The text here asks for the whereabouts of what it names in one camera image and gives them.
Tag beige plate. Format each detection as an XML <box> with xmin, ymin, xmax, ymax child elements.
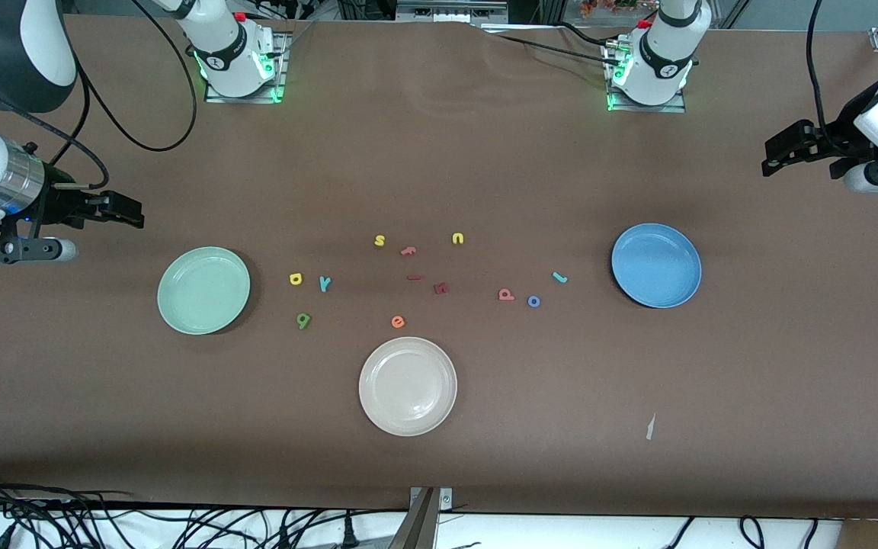
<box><xmin>358</xmin><ymin>336</ymin><xmax>458</xmax><ymax>437</ymax></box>

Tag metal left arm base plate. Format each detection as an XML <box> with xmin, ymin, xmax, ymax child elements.
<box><xmin>604</xmin><ymin>37</ymin><xmax>688</xmax><ymax>114</ymax></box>

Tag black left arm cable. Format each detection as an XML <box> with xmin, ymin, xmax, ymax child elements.
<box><xmin>805</xmin><ymin>0</ymin><xmax>855</xmax><ymax>153</ymax></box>

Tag blue plate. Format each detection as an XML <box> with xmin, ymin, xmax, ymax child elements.
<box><xmin>611</xmin><ymin>223</ymin><xmax>703</xmax><ymax>309</ymax></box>

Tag green plate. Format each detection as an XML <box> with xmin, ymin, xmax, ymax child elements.
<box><xmin>157</xmin><ymin>246</ymin><xmax>252</xmax><ymax>336</ymax></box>

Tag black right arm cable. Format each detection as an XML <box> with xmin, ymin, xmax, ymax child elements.
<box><xmin>0</xmin><ymin>0</ymin><xmax>200</xmax><ymax>191</ymax></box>

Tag orange artificial flowers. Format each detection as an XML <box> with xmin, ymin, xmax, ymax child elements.
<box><xmin>578</xmin><ymin>0</ymin><xmax>640</xmax><ymax>18</ymax></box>

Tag black table cable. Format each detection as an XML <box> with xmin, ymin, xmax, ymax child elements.
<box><xmin>477</xmin><ymin>27</ymin><xmax>612</xmax><ymax>60</ymax></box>
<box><xmin>557</xmin><ymin>21</ymin><xmax>629</xmax><ymax>51</ymax></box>

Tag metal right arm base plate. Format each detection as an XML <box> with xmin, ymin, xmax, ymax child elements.
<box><xmin>204</xmin><ymin>32</ymin><xmax>290</xmax><ymax>104</ymax></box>

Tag small metal table bracket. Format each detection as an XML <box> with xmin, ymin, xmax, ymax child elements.
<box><xmin>409</xmin><ymin>486</ymin><xmax>454</xmax><ymax>513</ymax></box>

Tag grey equipment box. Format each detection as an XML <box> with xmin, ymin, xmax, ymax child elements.
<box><xmin>396</xmin><ymin>0</ymin><xmax>510</xmax><ymax>25</ymax></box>

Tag brown table cover sheet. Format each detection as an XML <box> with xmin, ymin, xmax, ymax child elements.
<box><xmin>0</xmin><ymin>14</ymin><xmax>878</xmax><ymax>521</ymax></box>

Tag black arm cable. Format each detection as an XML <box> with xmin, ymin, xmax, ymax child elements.
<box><xmin>805</xmin><ymin>0</ymin><xmax>855</xmax><ymax>153</ymax></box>
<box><xmin>0</xmin><ymin>0</ymin><xmax>200</xmax><ymax>191</ymax></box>

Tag brown support beam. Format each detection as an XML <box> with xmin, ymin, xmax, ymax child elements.
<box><xmin>388</xmin><ymin>488</ymin><xmax>441</xmax><ymax>549</ymax></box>

